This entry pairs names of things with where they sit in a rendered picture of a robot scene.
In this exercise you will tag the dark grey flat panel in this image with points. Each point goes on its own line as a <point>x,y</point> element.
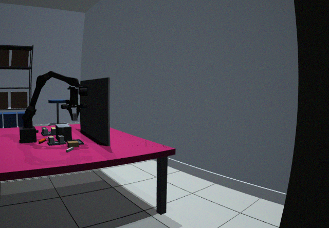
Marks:
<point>94,120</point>

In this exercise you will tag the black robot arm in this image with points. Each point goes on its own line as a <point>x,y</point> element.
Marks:
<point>40,82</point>

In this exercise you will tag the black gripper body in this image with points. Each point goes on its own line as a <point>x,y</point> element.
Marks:
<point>74,102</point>

